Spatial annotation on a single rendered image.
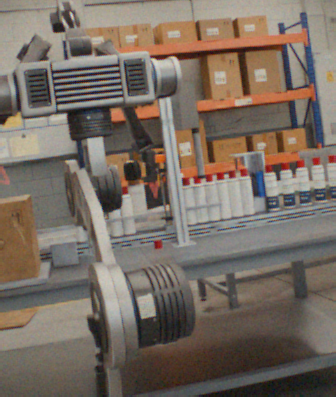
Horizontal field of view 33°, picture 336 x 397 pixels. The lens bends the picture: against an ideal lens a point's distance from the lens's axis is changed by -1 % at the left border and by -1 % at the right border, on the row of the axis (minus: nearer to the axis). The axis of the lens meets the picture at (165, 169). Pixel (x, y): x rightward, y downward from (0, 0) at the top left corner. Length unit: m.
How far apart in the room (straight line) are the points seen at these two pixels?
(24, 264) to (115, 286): 0.82
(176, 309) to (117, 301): 0.14
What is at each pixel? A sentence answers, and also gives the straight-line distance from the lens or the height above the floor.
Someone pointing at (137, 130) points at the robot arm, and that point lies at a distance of 2.43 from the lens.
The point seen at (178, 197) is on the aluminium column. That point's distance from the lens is 2.30.
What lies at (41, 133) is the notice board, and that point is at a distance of 6.64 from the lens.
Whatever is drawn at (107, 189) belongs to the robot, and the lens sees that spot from 1.70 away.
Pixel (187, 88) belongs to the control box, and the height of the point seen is 1.45.
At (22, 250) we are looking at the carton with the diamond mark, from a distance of 2.02.
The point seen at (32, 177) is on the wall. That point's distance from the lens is 6.75.
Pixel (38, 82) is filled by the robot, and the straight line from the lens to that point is 1.69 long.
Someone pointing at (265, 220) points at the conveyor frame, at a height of 0.85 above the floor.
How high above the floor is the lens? 1.26
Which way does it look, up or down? 3 degrees down
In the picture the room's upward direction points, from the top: 8 degrees counter-clockwise
